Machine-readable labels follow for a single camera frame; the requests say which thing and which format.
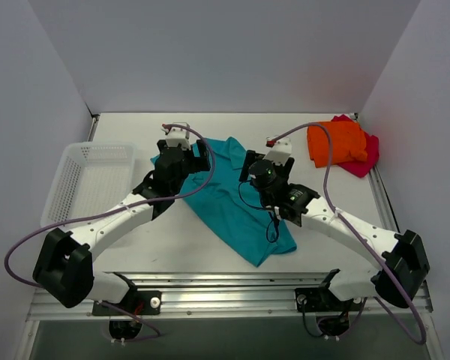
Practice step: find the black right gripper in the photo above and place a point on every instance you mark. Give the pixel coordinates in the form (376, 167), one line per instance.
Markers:
(246, 167)

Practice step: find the teal t shirt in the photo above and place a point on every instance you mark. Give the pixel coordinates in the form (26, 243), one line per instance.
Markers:
(220, 228)

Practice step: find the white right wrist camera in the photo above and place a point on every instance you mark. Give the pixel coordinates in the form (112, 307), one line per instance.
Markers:
(279, 150)

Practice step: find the aluminium front rail frame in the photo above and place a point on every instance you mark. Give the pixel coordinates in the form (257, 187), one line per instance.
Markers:
(212, 295)

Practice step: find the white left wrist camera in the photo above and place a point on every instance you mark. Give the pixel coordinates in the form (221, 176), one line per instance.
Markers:
(177, 137)

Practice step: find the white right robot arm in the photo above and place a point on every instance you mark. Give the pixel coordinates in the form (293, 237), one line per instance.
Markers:
(399, 261)

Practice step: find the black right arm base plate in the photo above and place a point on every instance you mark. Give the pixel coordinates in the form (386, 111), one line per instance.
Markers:
(317, 300)

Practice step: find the aluminium right side rail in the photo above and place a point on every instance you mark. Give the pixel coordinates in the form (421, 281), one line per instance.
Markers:
(383, 203)

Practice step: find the white plastic basket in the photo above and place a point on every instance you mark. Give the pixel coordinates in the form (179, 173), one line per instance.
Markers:
(91, 178)

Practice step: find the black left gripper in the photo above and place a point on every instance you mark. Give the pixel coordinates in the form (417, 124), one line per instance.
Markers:
(201, 157)

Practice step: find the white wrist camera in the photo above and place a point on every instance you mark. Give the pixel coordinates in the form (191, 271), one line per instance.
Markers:
(177, 137)
(279, 150)

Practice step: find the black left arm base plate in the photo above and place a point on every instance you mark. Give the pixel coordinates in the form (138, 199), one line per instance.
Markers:
(139, 302)

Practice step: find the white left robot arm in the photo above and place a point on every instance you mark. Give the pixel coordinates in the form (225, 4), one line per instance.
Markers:
(65, 265)

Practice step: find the pink folded t shirt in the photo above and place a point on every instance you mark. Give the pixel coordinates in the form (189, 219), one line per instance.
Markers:
(361, 169)

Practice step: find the orange folded t shirt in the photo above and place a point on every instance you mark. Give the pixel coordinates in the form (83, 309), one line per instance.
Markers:
(348, 143)

